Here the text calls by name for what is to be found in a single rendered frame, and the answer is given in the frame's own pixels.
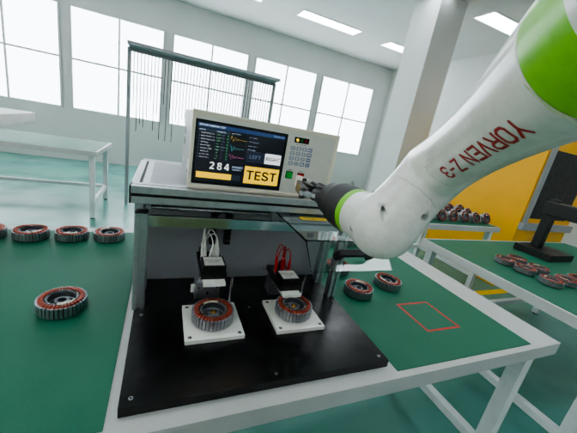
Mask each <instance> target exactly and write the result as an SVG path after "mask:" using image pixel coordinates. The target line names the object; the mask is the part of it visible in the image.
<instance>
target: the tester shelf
mask: <svg viewBox="0 0 577 433"><path fill-rule="evenodd" d="M186 183H187V181H186V178H185V172H184V169H183V166H182V163H181V162H167V161H160V160H152V159H145V158H143V159H142V160H141V162H140V164H139V166H138V169H137V171H136V173H135V175H134V177H133V179H132V181H131V183H130V185H129V203H134V204H161V205H175V206H189V207H203V208H217V209H230V210H257V211H270V212H284V213H298V214H312V215H324V214H323V213H322V212H321V211H320V210H319V207H318V205H317V203H316V202H315V201H313V200H311V199H310V198H297V197H287V196H277V195H267V194H257V193H247V192H228V191H218V190H208V189H198V188H188V187H187V185H186Z"/></svg>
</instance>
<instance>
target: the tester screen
mask: <svg viewBox="0 0 577 433"><path fill-rule="evenodd" d="M284 143H285V137H284V136H278V135H273V134H268V133H263V132H258V131H249V130H244V129H239V128H233V127H229V126H224V125H214V124H210V123H204V122H199V121H198V126H197V145H196V155H195V165H194V175H193V180H201V181H210V182H220V183H228V184H237V185H246V186H263V187H272V188H277V185H276V186H265V185H256V184H247V183H243V178H244V171H245V166H249V167H256V168H270V169H277V170H279V173H280V168H281V163H282V158H281V162H280V166H276V165H269V164H263V163H256V162H247V161H246V155H247V151H253V152H259V153H265V154H271V155H277V156H282V153H283V148H284ZM209 161H212V162H225V163H231V166H230V172H223V171H215V170H208V166H209ZM196 171H201V172H209V173H217V174H231V175H239V176H240V181H235V180H219V179H211V178H202V177H196Z"/></svg>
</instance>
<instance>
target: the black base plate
mask: <svg viewBox="0 0 577 433"><path fill-rule="evenodd" d="M312 277H313V274H307V276H306V281H305V284H304V289H303V293H302V296H304V297H305V298H306V299H308V300H309V301H310V302H311V304H312V305H313V311H314V312H315V314H316V315H317V316H318V317H319V318H320V320H321V321H322V323H323V324H324V325H325V329H323V330H316V331H308V332H294V333H286V334H278V335H277V334H276V331H275V329H274V327H273V325H272V324H271V321H270V318H269V316H268V314H267V313H266V311H265V309H264V306H263V304H262V301H263V300H276V299H277V298H278V297H279V296H280V295H281V294H277V295H269V294H268V292H267V291H266V289H265V287H264V286H265V280H266V276H248V277H234V282H233V288H232V295H231V301H230V302H234V305H235V307H236V310H237V313H238V316H239V318H240V323H241V325H242V327H243V330H244V333H245V338H242V339H234V340H226V341H219V342H211V343H203V344H196V345H185V341H184V328H183V316H182V305H194V304H195V303H196V302H198V301H199V300H202V299H204V298H201V299H194V295H193V294H192V293H191V284H194V277H189V278H159V279H147V286H146V290H145V301H144V309H139V308H137V310H134V312H133V317H132V322H131V332H130V337H129V343H128V348H127V353H126V359H125V369H124V374H123V380H122V385H121V390H120V395H119V401H118V418H124V417H129V416H133V415H137V414H142V413H147V412H155V411H159V410H164V409H169V408H174V407H178V406H187V405H191V404H196V403H200V402H204V401H210V400H214V399H222V398H227V397H232V396H236V395H241V394H245V393H254V392H258V391H263V390H267V389H272V388H277V387H285V386H289V385H294V384H299V383H303V382H308V381H316V380H321V379H325V378H330V377H334V376H340V375H347V374H352V373H356V372H362V371H366V370H370V369H379V368H384V367H387V364H388V362H389V360H388V359H387V358H386V356H385V355H384V354H383V353H382V352H381V351H380V349H379V348H378V347H377V346H376V345H375V344H374V342H373V341H372V340H371V339H370V338H369V337H368V336H367V334H366V333H365V332H364V331H362V329H361V328H360V327H359V326H358V325H357V324H356V323H355V321H354V320H353V319H352V318H351V317H350V316H349V314H348V313H347V312H346V311H345V310H344V309H343V307H342V306H341V305H340V304H339V303H338V302H337V301H336V299H335V298H334V297H331V296H330V297H327V296H326V294H324V290H325V287H324V285H323V284H322V283H320V282H317V283H315V282H314V280H312Z"/></svg>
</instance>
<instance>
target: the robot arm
mask: <svg viewBox="0 0 577 433"><path fill-rule="evenodd" d="M576 141H577V0H535V2H534V3H533V4H532V6H531V7H530V8H529V9H528V11H527V12H526V13H525V15H524V17H523V18H522V19H521V21H520V22H519V24H518V25H517V27H516V28H515V29H514V30H513V32H512V33H511V35H510V36H509V38H508V39H507V41H506V42H505V44H504V45H503V47H502V48H501V49H500V51H499V52H498V54H497V55H496V57H495V59H494V60H493V61H492V63H491V64H490V66H489V67H488V69H487V70H486V71H485V73H484V74H483V76H482V77H481V79H480V80H479V81H478V83H477V85H476V86H475V87H474V89H473V90H472V91H471V92H470V93H469V95H468V96H467V97H466V98H465V100H464V101H463V102H462V103H461V105H460V106H459V107H458V108H457V110H456V111H455V112H454V113H453V114H452V115H451V116H450V118H449V119H448V120H447V121H446V122H445V123H444V124H443V125H442V126H441V127H440V128H439V129H438V130H437V131H435V132H434V133H433V134H432V135H431V136H430V137H428V138H427V139H426V140H424V141H423V142H422V143H420V144H418V145H417V146H416V147H415V148H414V149H412V150H411V151H410V152H409V153H408V155H407V156H406V157H405V158H404V159H403V161H402V162H401V163H400V164H399V166H398V167H397V168H396V169H395V171H394V172H393V173H392V174H391V175H390V177H389V178H388V179H387V180H386V181H385V182H384V183H383V184H382V185H381V186H380V187H379V188H377V189H376V190H375V191H374V192H373V193H371V192H368V191H365V190H363V189H361V188H359V187H357V186H355V185H354V181H351V182H350V183H349V184H348V183H342V184H338V183H331V184H329V185H325V184H322V183H320V182H319V183H316V182H314V181H310V180H308V179H306V178H304V177H302V176H300V175H296V176H295V190H296V191H297V193H298V194H299V198H307V196H308V197H310V199H311V200H313V201H315V202H316V203H317V205H318V207H319V210H320V211H321V212H322V213H323V214H324V217H325V219H326V220H327V221H328V222H329V223H331V224H332V225H333V227H335V228H336V229H338V234H337V235H339V236H342V235H343V232H344V233H345V234H346V235H348V236H349V237H350V238H351V239H352V240H353V241H354V243H355V244H356V245H357V246H358V248H359V249H360V250H361V251H363V252H364V253H365V254H366V255H368V256H370V257H373V258H376V259H394V258H397V257H398V256H400V255H402V254H404V253H406V252H407V251H408V250H409V249H410V248H411V247H412V245H413V244H414V243H415V241H416V239H417V238H418V237H419V235H420V234H421V233H422V232H423V230H424V229H425V228H426V227H427V226H428V225H429V223H430V222H431V221H432V219H433V218H434V217H435V216H436V215H437V214H438V213H439V212H440V211H441V210H442V209H443V208H444V207H445V206H446V205H447V204H448V203H450V202H451V201H452V200H453V199H454V198H455V197H456V196H458V195H459V194H460V193H461V192H462V191H463V190H464V189H466V188H467V187H469V186H471V185H472V184H474V183H475V182H477V181H479V180H480V179H482V178H484V177H485V176H487V175H489V174H492V173H493V172H495V171H497V170H499V169H501V168H504V167H506V166H508V165H511V164H513V163H515V162H518V161H521V160H523V159H525V158H528V157H530V156H534V155H536V154H539V153H542V152H545V151H547V150H550V149H554V148H557V147H560V146H563V145H565V144H568V143H573V142H576Z"/></svg>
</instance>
